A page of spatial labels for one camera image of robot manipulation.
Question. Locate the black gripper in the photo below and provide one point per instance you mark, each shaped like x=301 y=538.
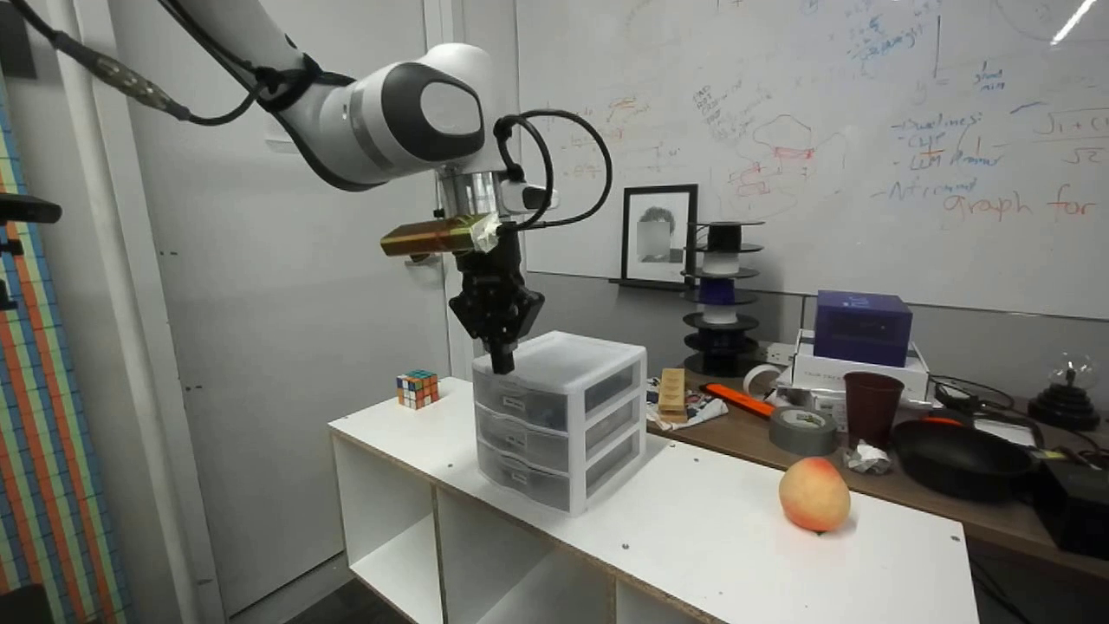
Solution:
x=495 y=288

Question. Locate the clear plastic drawer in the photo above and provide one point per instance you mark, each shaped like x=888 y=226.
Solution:
x=555 y=399

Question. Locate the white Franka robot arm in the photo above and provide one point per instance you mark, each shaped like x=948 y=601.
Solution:
x=368 y=117

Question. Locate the white three-drawer unit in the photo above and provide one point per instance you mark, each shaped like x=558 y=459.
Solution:
x=568 y=462

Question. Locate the Rubik's cube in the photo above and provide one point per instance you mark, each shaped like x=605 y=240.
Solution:
x=419 y=390

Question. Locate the tan wooden block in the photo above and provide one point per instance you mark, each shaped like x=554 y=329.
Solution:
x=675 y=395

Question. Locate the black framed portrait picture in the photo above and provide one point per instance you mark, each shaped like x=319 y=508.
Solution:
x=661 y=233

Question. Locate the black filament spool stack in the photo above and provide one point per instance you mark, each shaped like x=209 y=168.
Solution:
x=724 y=300

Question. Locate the white cube shelf cabinet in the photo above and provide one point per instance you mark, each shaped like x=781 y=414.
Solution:
x=693 y=541

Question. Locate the grey tape roll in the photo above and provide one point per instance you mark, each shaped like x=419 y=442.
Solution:
x=802 y=432

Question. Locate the white flat box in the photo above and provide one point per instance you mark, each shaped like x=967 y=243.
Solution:
x=817 y=376

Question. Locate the peach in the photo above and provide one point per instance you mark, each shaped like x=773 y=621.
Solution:
x=817 y=494

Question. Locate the blue box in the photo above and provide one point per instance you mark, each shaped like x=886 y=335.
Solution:
x=861 y=329

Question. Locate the dark red cup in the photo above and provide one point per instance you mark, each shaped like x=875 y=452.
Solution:
x=871 y=406

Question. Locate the crumpled silver foil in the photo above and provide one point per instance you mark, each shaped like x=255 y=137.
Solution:
x=868 y=459

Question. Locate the whiteboard with writing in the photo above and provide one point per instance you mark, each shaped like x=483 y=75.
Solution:
x=868 y=125

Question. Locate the colourful striped panel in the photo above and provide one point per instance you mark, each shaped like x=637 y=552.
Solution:
x=45 y=462

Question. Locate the black frying pan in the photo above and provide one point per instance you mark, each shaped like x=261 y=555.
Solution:
x=964 y=459

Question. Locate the brown wooden desk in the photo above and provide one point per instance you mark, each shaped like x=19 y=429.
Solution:
x=983 y=514

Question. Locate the black dome lamp base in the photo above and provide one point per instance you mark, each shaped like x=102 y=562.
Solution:
x=1062 y=404

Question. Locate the black box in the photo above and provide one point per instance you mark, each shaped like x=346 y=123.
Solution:
x=1077 y=508

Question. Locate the gold wrist camera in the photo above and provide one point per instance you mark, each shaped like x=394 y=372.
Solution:
x=434 y=236

